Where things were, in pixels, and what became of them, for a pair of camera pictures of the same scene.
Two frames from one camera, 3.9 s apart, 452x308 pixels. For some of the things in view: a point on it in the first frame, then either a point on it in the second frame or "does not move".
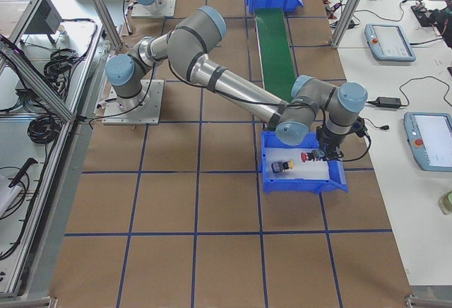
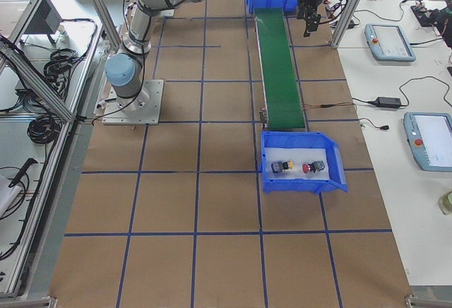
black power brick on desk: [386, 102] does not move
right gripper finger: [340, 154] to [313, 21]
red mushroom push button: [306, 156] to [314, 167]
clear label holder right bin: [342, 172] does not move
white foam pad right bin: [308, 169] does not move
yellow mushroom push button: [279, 167] does not move
